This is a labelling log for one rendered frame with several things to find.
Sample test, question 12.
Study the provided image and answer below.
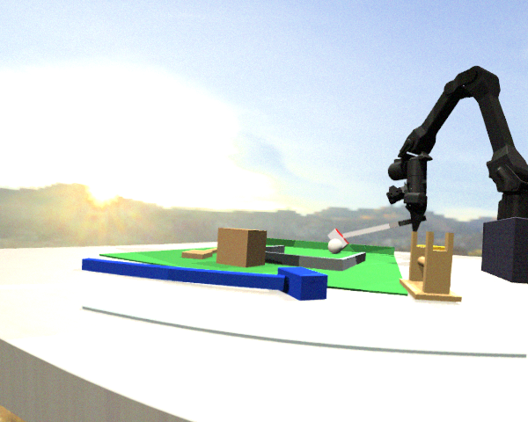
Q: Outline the blue golf putter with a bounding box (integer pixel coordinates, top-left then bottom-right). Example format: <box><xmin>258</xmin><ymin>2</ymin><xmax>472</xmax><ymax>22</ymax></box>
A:
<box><xmin>82</xmin><ymin>258</ymin><xmax>328</xmax><ymax>302</ymax></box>

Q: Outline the yellow block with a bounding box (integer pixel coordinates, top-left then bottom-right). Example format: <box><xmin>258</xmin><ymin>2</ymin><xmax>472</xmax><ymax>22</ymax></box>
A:
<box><xmin>416</xmin><ymin>245</ymin><xmax>444</xmax><ymax>251</ymax></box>

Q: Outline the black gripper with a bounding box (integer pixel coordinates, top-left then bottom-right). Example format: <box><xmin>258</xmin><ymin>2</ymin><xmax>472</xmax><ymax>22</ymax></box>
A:
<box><xmin>403</xmin><ymin>176</ymin><xmax>428</xmax><ymax>232</ymax></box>

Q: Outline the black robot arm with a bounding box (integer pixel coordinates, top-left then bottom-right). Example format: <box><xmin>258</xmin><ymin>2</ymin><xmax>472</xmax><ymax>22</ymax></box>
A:
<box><xmin>388</xmin><ymin>65</ymin><xmax>528</xmax><ymax>220</ymax></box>

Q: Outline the white golf ball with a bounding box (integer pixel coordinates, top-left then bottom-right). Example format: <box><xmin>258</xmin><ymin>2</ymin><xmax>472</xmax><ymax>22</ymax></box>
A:
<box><xmin>328</xmin><ymin>240</ymin><xmax>343</xmax><ymax>254</ymax></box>

